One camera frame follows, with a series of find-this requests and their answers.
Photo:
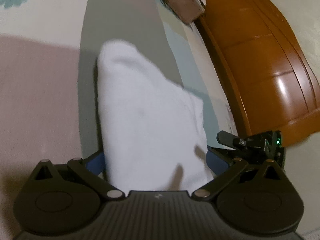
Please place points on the brown patterned pillow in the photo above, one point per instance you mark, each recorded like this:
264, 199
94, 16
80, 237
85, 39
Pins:
182, 0

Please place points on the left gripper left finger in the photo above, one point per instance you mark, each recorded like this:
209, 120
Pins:
92, 172

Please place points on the orange wooden headboard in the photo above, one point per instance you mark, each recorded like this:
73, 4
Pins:
262, 69

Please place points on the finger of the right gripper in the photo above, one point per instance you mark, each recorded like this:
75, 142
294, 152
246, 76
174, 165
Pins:
227, 139

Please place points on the patchwork pastel bed sheet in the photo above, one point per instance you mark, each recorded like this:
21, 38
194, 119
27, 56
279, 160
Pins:
48, 54

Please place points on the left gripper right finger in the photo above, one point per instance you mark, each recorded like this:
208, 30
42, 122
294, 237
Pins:
225, 169

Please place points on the white printed sweatshirt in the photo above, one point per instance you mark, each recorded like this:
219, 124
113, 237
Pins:
152, 129

